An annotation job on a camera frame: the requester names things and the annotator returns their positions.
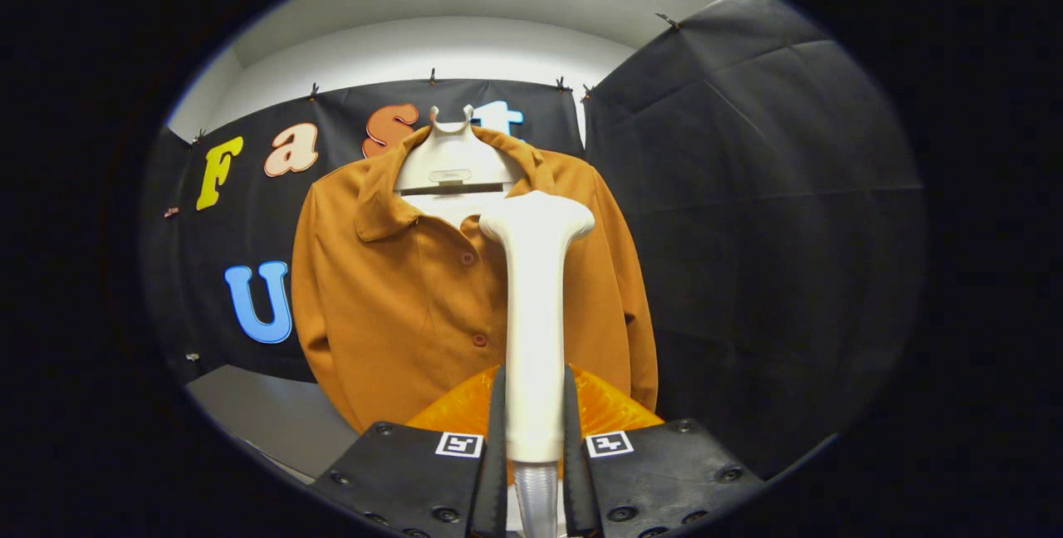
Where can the white plastic hanger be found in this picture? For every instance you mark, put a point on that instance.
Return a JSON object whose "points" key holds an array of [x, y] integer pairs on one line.
{"points": [[448, 160]]}

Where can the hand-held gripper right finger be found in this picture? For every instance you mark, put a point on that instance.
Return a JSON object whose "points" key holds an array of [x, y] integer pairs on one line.
{"points": [[573, 455]]}

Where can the orange button shirt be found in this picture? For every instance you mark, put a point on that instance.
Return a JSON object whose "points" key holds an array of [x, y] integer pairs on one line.
{"points": [[399, 305]]}

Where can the row of black clips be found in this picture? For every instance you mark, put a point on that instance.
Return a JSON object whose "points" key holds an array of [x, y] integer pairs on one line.
{"points": [[432, 76]]}

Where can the black backdrop cloth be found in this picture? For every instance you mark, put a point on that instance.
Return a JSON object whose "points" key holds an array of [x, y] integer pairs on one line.
{"points": [[772, 189]]}

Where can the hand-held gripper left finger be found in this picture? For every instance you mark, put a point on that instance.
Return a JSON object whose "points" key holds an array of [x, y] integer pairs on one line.
{"points": [[497, 455]]}

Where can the white garment steamer head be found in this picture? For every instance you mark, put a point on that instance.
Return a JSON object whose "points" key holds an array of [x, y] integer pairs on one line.
{"points": [[536, 314]]}

